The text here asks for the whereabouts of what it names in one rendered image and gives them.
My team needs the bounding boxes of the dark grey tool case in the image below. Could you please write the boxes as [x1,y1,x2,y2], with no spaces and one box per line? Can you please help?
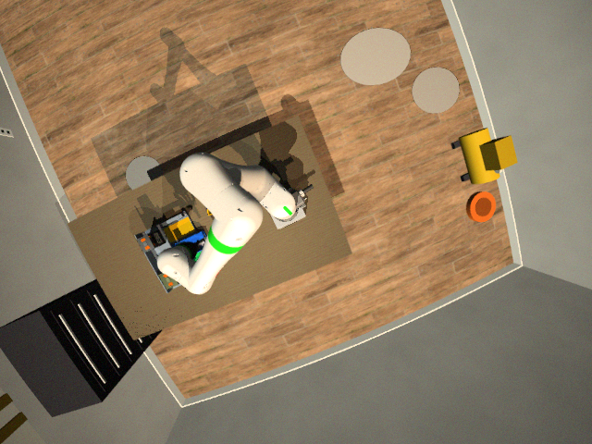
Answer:
[137,230,166,253]

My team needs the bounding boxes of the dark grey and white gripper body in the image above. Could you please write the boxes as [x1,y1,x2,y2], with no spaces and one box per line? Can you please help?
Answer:
[188,241,201,254]

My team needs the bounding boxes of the blue bin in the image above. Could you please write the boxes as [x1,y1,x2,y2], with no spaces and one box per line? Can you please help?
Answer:
[175,231,207,252]

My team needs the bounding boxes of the grey shelf rack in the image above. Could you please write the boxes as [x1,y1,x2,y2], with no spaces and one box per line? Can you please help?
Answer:
[134,211,198,293]

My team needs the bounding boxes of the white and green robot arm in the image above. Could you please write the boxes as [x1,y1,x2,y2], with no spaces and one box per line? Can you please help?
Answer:
[157,153,314,294]

